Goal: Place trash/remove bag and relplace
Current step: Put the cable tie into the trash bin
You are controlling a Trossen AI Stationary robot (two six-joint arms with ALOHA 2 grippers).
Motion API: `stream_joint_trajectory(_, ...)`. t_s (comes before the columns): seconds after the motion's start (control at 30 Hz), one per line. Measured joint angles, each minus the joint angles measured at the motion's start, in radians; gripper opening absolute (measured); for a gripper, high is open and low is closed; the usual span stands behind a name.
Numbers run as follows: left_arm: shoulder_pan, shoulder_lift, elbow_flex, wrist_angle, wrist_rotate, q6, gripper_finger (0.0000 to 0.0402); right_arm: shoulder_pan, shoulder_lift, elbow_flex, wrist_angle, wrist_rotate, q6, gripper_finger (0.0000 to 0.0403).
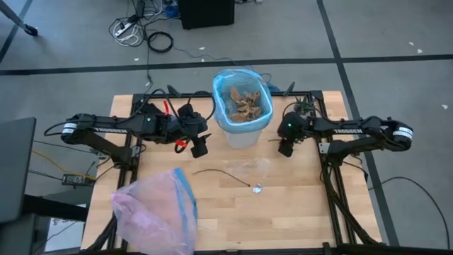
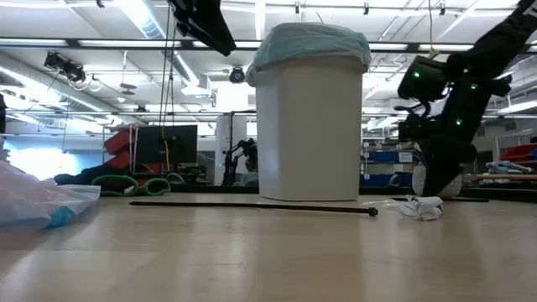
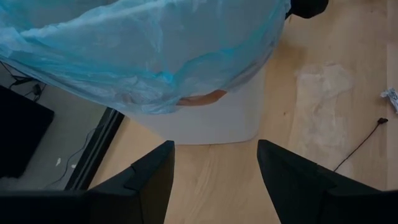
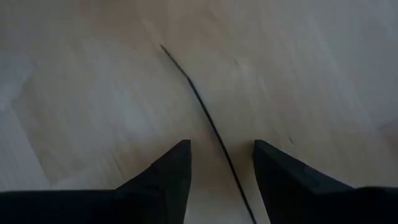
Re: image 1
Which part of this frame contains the white plastic trash bin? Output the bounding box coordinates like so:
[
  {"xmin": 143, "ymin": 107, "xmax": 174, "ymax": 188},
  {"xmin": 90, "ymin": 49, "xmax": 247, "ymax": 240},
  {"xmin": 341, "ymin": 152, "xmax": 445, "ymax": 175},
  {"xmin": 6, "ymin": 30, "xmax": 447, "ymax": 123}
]
[{"xmin": 223, "ymin": 122, "xmax": 265, "ymax": 149}]

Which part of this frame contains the long black floor cable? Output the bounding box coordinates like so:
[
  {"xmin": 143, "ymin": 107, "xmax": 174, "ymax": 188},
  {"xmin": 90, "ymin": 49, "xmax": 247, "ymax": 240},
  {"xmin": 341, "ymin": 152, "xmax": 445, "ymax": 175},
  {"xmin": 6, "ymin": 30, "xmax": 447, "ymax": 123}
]
[{"xmin": 367, "ymin": 176, "xmax": 452, "ymax": 251}]

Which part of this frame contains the coiled black cable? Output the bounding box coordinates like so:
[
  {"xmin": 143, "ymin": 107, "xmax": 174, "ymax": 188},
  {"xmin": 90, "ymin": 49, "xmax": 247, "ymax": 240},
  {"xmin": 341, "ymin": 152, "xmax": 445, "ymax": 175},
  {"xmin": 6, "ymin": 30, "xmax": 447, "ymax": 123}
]
[{"xmin": 146, "ymin": 30, "xmax": 175, "ymax": 54}]

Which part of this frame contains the white power strip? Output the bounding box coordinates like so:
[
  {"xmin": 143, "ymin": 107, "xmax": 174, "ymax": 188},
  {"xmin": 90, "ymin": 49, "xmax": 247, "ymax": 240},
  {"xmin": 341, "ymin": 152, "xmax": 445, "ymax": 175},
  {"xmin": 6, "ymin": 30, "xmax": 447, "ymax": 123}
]
[{"xmin": 113, "ymin": 21, "xmax": 134, "ymax": 38}]

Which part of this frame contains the blue trash bag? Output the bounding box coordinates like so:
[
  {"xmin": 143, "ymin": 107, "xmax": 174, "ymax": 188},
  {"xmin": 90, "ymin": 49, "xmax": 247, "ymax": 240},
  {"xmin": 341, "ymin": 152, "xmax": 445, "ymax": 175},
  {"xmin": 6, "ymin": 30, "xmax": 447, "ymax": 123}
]
[{"xmin": 212, "ymin": 69, "xmax": 274, "ymax": 135}]

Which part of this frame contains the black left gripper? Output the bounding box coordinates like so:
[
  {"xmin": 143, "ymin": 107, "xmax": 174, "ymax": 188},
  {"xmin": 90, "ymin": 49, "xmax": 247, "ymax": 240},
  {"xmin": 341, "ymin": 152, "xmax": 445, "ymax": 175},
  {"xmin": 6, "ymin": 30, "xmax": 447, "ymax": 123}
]
[{"xmin": 169, "ymin": 103, "xmax": 212, "ymax": 159}]

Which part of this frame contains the black box on floor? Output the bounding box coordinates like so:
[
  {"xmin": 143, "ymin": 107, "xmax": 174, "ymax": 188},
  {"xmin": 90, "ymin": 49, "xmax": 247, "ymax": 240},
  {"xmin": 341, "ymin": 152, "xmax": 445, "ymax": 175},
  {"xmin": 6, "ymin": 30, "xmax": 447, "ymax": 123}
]
[{"xmin": 178, "ymin": 0, "xmax": 236, "ymax": 30}]

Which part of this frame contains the dark grey cabinet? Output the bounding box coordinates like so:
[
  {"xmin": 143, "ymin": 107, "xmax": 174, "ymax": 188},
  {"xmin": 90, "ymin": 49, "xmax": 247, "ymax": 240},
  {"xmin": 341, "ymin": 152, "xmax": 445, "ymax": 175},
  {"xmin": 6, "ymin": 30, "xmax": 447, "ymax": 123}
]
[{"xmin": 0, "ymin": 116, "xmax": 38, "ymax": 225}]

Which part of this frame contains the black angled frame strut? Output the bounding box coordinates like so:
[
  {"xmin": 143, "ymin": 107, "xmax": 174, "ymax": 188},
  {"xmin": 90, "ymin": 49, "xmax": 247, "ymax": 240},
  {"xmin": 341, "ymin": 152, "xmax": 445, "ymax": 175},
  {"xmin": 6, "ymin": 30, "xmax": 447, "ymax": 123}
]
[
  {"xmin": 166, "ymin": 84, "xmax": 183, "ymax": 98},
  {"xmin": 282, "ymin": 81, "xmax": 297, "ymax": 97}
]

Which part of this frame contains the black power brick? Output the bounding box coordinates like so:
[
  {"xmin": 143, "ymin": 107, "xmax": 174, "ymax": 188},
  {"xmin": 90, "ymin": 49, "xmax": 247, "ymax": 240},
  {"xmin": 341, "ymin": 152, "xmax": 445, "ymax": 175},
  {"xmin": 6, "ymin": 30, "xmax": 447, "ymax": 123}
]
[{"xmin": 62, "ymin": 173, "xmax": 96, "ymax": 188}]

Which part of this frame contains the blue item on floor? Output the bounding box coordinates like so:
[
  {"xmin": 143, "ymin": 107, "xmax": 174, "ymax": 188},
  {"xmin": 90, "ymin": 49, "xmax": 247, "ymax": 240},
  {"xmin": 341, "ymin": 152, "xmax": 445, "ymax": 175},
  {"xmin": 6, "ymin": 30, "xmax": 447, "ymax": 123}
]
[{"xmin": 164, "ymin": 2, "xmax": 180, "ymax": 18}]

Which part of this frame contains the pink bag with blue drawstring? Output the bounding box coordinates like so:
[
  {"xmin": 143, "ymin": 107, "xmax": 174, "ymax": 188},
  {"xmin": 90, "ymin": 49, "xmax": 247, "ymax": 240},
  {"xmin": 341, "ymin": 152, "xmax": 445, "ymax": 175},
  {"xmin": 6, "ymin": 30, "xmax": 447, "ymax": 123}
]
[{"xmin": 110, "ymin": 166, "xmax": 199, "ymax": 255}]

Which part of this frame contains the white cable bundle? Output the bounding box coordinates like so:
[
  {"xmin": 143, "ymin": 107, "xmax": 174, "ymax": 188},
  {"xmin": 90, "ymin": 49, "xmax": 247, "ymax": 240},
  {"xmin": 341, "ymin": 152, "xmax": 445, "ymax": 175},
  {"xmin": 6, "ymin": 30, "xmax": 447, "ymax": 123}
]
[{"xmin": 115, "ymin": 30, "xmax": 142, "ymax": 47}]

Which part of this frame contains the succulent in white pot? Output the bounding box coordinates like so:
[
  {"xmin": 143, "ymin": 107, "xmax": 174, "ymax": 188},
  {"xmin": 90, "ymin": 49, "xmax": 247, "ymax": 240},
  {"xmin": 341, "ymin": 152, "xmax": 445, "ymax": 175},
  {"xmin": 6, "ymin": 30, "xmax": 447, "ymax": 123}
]
[{"xmin": 292, "ymin": 94, "xmax": 319, "ymax": 116}]

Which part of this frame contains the black aluminium table frame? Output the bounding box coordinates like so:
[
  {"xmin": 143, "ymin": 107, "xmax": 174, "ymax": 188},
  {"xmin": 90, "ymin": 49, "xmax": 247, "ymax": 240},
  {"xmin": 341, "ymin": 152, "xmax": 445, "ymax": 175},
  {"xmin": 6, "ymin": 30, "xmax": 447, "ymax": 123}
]
[{"xmin": 83, "ymin": 90, "xmax": 385, "ymax": 255}]

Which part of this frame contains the black stand leg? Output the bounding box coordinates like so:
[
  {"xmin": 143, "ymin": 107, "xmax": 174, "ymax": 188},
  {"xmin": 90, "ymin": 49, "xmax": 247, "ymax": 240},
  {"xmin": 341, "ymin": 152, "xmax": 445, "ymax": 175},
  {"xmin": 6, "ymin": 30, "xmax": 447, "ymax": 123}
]
[{"xmin": 0, "ymin": 0, "xmax": 39, "ymax": 37}]

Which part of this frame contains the black beam beside table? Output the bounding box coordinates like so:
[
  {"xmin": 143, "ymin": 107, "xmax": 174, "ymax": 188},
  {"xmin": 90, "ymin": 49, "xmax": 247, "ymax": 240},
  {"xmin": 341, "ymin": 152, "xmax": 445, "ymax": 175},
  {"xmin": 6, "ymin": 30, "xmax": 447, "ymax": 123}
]
[{"xmin": 23, "ymin": 193, "xmax": 89, "ymax": 222}]

